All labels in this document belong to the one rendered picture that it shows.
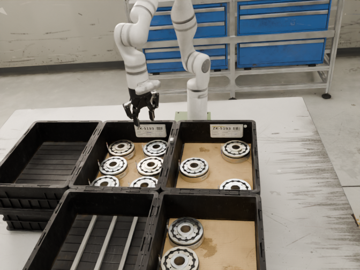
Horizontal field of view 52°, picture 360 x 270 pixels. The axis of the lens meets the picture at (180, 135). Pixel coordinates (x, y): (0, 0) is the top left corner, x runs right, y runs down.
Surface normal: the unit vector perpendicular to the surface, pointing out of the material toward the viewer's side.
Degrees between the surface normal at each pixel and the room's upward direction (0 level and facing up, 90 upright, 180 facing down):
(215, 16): 90
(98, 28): 90
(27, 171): 0
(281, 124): 0
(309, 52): 90
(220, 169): 0
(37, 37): 90
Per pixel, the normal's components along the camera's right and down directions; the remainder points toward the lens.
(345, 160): -0.08, -0.82
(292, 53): -0.06, 0.57
